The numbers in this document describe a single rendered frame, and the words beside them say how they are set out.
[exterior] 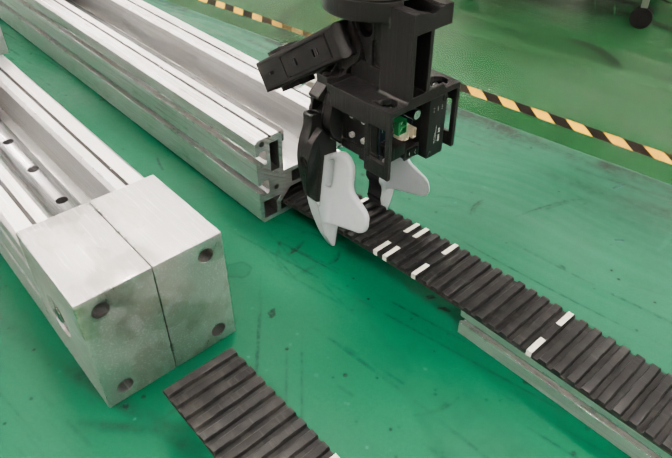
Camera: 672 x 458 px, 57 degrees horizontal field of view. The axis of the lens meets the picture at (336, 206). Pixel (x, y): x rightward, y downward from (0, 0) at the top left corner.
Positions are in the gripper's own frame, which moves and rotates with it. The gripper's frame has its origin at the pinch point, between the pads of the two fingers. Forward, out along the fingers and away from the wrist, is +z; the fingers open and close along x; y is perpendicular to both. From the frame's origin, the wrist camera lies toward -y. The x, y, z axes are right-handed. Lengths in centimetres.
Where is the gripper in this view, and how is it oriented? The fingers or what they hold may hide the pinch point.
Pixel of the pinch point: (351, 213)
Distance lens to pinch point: 53.8
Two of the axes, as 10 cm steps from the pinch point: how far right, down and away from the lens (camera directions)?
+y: 6.7, 4.4, -6.0
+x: 7.4, -4.1, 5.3
